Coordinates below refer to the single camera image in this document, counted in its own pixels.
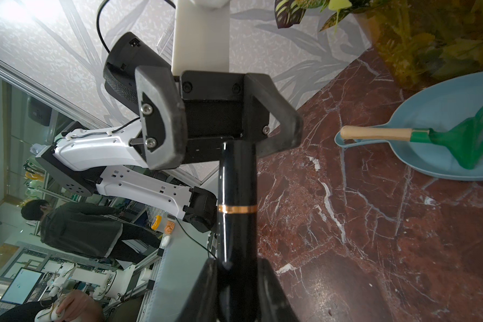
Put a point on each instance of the artificial flower plant vase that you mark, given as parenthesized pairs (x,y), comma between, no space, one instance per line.
(421,42)

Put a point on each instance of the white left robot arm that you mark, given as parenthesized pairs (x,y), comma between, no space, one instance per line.
(88,162)

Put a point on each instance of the computer monitor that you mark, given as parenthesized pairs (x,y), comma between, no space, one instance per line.
(22,287)

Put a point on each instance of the operator hand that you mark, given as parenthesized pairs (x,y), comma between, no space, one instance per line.
(78,304)

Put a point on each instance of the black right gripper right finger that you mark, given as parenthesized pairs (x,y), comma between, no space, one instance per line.
(273,303)

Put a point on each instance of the wooden handle green brush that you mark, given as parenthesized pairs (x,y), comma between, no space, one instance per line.
(462,141)

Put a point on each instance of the standing person dark clothes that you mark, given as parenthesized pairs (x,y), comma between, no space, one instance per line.
(88,230)

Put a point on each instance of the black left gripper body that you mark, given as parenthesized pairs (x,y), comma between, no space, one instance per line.
(219,107)

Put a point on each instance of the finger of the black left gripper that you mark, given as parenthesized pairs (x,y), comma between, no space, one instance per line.
(163,117)
(261,88)

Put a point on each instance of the aluminium front rail frame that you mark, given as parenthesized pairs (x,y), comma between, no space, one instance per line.
(177,274)

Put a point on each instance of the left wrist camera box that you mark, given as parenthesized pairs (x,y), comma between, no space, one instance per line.
(201,36)

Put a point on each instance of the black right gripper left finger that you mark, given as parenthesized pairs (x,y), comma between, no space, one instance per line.
(201,304)

